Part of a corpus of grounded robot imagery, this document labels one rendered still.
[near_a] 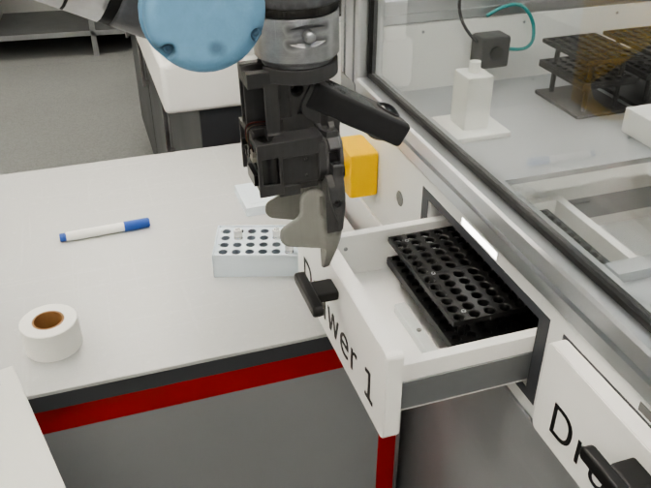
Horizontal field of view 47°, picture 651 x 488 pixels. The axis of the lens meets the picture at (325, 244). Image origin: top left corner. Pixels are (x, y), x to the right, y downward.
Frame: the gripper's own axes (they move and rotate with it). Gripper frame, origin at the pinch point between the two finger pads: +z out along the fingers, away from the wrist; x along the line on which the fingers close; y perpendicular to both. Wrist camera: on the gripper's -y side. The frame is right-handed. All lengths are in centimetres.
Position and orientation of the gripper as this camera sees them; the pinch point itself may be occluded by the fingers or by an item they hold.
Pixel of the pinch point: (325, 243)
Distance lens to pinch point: 77.0
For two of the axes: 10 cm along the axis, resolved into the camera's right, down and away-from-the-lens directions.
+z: 0.2, 8.4, 5.4
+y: -9.5, 1.9, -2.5
